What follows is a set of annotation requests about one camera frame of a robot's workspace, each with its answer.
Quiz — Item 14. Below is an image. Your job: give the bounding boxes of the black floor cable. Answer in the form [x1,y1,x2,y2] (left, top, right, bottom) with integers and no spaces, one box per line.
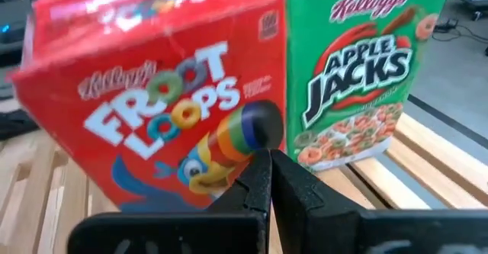
[432,17,488,44]

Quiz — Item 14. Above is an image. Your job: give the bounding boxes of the green Apple Jacks box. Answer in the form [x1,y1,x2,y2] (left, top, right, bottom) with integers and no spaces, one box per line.
[262,0,453,173]

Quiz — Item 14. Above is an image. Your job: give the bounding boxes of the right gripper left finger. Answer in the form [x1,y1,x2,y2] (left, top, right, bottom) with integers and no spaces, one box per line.
[66,150,271,254]

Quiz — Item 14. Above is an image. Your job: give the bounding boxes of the wooden slatted shelf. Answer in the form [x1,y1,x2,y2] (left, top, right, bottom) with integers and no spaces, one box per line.
[0,112,488,254]

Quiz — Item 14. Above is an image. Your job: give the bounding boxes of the red Froot Loops box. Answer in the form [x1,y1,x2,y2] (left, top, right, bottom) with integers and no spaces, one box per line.
[11,0,287,214]

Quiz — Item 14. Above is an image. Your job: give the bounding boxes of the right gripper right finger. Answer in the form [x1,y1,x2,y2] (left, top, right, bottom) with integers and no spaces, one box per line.
[269,150,488,254]

